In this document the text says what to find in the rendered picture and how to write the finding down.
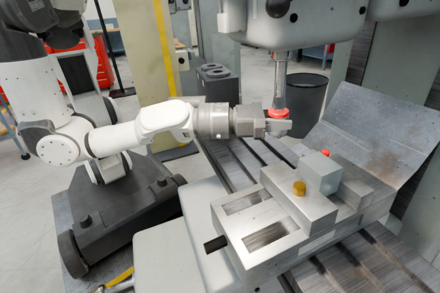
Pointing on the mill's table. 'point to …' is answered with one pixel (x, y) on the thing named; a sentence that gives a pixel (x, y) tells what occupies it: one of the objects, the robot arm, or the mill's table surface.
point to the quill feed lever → (272, 5)
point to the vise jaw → (277, 191)
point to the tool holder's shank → (279, 103)
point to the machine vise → (255, 248)
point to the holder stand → (217, 84)
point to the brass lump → (299, 188)
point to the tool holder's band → (278, 113)
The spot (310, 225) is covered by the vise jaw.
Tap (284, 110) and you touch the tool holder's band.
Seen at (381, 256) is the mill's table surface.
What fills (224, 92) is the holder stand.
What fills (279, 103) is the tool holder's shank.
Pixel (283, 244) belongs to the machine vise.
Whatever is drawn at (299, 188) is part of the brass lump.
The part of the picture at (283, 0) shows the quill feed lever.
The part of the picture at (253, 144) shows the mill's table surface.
